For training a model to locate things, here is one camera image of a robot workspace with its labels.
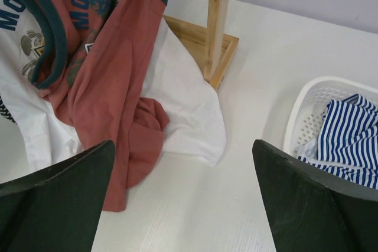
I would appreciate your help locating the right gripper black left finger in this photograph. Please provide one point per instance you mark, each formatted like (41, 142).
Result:
(57, 208)

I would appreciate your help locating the blue white striped garment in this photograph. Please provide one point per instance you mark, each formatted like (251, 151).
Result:
(346, 145)

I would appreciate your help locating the white plastic laundry basket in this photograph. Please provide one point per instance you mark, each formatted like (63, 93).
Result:
(305, 120)

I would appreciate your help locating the black white striped tank top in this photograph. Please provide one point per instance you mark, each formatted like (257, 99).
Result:
(5, 112)

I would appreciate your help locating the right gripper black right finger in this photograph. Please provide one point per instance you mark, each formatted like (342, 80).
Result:
(311, 210)

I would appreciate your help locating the red tank top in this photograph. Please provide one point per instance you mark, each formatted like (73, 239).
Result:
(92, 73)

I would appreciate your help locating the white motorcycle print tank top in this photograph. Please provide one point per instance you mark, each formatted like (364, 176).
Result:
(173, 79)

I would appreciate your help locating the wooden clothes rack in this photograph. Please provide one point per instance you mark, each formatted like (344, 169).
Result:
(210, 47)

